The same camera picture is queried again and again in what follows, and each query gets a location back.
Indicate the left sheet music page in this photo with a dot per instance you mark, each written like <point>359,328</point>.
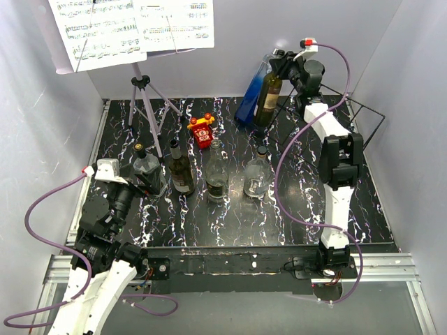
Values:
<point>98,34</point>

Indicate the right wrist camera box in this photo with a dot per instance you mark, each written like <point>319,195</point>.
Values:
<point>309,48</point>

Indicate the blue glass bottle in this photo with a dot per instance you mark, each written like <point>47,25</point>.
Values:
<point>245,111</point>

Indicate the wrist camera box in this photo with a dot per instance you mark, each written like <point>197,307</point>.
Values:
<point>309,48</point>
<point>107,169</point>

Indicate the red yellow toy block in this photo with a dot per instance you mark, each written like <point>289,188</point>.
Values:
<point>201,130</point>

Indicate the dark green wine bottle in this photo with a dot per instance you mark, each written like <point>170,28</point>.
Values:
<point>180,170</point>

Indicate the right sheet music page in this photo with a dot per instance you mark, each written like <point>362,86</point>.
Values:
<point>174,25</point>

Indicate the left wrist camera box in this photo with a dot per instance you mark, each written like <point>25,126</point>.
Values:
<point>107,169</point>

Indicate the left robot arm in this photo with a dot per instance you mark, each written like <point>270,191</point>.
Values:
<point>104,266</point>

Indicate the clear bottle with blue label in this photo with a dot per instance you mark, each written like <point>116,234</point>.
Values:
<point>258,175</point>

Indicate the black wire wine rack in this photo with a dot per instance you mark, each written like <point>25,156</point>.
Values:
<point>290,105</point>

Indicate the green wine bottle silver neck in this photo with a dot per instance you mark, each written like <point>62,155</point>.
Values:
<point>267,99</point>

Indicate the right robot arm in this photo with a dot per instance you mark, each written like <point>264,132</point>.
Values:
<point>341,161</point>

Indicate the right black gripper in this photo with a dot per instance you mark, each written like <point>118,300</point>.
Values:
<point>281,65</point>

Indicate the sheet music page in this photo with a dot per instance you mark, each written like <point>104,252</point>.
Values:
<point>98,34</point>
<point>174,25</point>

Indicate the tall clear bottle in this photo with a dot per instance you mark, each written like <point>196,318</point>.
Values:
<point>216,172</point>

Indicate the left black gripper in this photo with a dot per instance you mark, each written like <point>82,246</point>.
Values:
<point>126,170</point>

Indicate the small clear black-cap bottle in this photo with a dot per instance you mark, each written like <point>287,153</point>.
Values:
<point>148,163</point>

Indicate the purple music stand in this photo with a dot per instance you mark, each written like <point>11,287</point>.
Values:
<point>140,101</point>

